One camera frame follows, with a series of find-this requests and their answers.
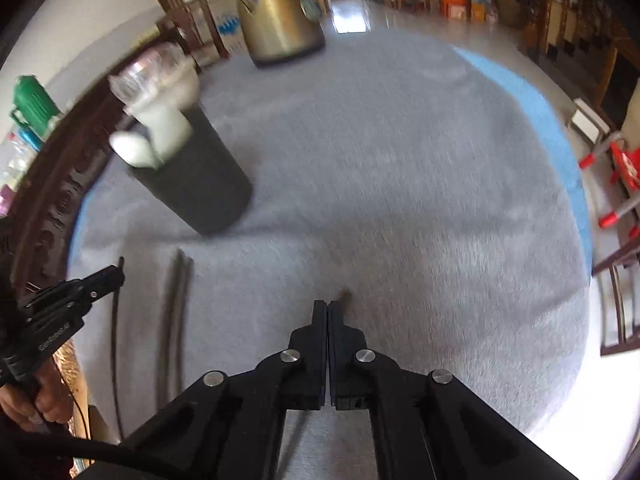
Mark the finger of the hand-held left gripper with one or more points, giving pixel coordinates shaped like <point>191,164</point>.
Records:
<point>97,282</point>

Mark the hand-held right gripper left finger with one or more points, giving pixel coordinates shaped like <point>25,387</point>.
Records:
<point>320,355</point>

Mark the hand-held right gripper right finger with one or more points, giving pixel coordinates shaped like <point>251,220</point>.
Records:
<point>336,355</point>

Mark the dark wooden chopstick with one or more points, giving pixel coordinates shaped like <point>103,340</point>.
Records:
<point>179,335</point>
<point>116,360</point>
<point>165,335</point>

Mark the white ceramic spoon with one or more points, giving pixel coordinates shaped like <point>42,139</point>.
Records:
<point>132,149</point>
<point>167,115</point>

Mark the dark grey cylindrical utensil holder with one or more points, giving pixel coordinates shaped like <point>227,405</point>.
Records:
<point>200,185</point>

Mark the clear plastic utensil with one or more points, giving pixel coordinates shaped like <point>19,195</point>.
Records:
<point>150,67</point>

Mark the person's left hand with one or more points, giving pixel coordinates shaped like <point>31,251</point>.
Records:
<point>47,400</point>

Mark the dark carved wooden table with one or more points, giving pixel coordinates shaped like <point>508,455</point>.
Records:
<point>55,200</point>

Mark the grey fleece cloth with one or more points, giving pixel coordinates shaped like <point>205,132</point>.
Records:
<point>400,185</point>

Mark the green thermos flask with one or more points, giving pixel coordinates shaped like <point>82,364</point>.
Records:
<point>35,105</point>

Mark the brown wooden chair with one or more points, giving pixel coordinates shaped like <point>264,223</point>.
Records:
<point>187,25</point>

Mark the dark wooden chair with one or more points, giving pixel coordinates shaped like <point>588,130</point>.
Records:
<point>622,300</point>

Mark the blue cloth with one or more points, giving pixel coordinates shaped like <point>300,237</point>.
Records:
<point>540,110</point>

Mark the gold electric kettle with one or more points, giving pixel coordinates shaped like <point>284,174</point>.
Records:
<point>280,15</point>

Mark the white step stool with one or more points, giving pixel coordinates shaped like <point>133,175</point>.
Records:
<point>590,120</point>

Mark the orange cardboard box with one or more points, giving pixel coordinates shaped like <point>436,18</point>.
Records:
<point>455,10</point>

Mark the red and white frame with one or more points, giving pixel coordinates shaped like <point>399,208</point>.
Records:
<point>620,170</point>

